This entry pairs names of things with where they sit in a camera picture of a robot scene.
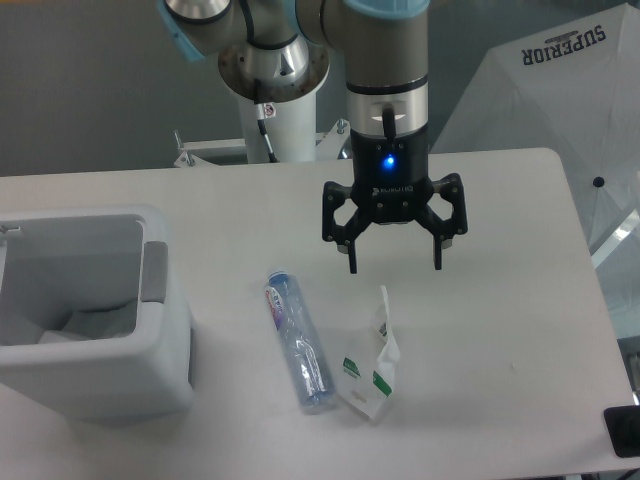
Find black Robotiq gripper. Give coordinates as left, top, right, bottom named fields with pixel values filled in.
left=321, top=126, right=470, bottom=275

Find clear plastic water bottle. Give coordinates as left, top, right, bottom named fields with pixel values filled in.
left=264, top=269, right=336, bottom=413

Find white green paper wrapper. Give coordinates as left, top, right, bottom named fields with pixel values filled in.
left=336, top=285, right=401, bottom=423

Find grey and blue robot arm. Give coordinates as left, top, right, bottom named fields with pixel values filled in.
left=158, top=1, right=468, bottom=263

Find white plastic trash can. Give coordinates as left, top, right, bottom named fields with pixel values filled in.
left=1, top=205, right=194, bottom=421

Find white Superior umbrella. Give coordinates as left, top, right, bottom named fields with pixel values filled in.
left=433, top=4, right=639, bottom=250

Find black device at table edge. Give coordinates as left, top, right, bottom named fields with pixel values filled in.
left=604, top=405, right=639, bottom=458

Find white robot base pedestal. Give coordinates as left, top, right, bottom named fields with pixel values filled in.
left=218, top=37, right=330, bottom=151

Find white metal base frame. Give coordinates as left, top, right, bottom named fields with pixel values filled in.
left=173, top=118, right=353, bottom=168

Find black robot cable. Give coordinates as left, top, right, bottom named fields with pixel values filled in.
left=238, top=0, right=279, bottom=164

